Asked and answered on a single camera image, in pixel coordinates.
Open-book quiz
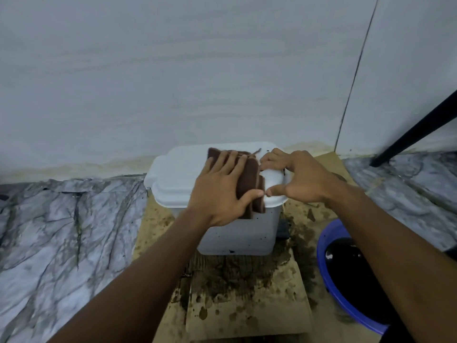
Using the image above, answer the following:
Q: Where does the stained cardboard sheet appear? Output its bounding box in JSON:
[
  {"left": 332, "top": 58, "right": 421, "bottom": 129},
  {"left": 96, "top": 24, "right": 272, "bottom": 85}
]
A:
[{"left": 131, "top": 153, "right": 372, "bottom": 343}]

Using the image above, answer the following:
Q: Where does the brown cleaning cloth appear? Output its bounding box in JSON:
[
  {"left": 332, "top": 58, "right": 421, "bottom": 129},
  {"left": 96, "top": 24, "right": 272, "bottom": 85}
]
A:
[{"left": 207, "top": 147, "right": 267, "bottom": 220}]

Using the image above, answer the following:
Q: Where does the person's right forearm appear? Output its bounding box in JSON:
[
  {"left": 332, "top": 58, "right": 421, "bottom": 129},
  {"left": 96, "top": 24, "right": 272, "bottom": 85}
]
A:
[{"left": 324, "top": 174, "right": 457, "bottom": 343}]

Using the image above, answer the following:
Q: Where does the person's left hand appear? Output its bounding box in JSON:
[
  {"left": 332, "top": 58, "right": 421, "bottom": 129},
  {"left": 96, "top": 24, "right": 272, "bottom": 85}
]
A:
[{"left": 188, "top": 151, "right": 265, "bottom": 227}]

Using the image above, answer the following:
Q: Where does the person's right hand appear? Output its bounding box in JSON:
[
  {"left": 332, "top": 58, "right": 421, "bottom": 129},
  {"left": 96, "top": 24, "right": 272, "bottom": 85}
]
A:
[{"left": 259, "top": 148, "right": 340, "bottom": 204}]

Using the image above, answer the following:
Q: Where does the white plastic container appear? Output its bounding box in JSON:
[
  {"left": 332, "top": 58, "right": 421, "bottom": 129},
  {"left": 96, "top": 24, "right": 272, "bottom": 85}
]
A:
[{"left": 196, "top": 202, "right": 285, "bottom": 256}]

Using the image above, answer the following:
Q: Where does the marble-print vinyl sheet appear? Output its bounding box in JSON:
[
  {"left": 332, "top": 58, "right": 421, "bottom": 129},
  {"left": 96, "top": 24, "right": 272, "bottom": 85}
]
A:
[
  {"left": 0, "top": 176, "right": 149, "bottom": 343},
  {"left": 342, "top": 151, "right": 457, "bottom": 252}
]

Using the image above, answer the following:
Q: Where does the black pole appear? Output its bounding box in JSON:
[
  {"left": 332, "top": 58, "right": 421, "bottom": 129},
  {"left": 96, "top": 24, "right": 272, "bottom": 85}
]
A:
[{"left": 369, "top": 89, "right": 457, "bottom": 168}]

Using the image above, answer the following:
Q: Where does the white plastic container lid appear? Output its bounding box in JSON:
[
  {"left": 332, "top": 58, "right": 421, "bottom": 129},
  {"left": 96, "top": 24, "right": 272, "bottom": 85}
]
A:
[{"left": 144, "top": 141, "right": 292, "bottom": 210}]

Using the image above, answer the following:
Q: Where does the person's left forearm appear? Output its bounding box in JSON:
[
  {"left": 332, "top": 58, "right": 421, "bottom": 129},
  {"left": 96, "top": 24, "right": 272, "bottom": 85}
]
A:
[{"left": 48, "top": 206, "right": 215, "bottom": 343}]

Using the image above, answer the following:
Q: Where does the blue plastic basin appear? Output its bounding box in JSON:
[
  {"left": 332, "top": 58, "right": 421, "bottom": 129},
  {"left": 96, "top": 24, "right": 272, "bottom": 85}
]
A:
[{"left": 316, "top": 218, "right": 457, "bottom": 336}]

